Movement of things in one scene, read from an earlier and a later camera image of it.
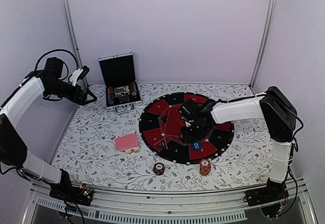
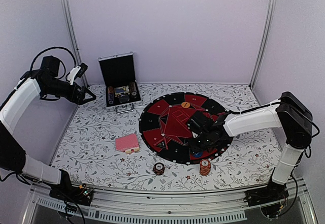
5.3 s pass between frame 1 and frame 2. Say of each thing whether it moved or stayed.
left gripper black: stayed
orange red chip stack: stayed
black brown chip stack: stayed
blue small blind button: moved
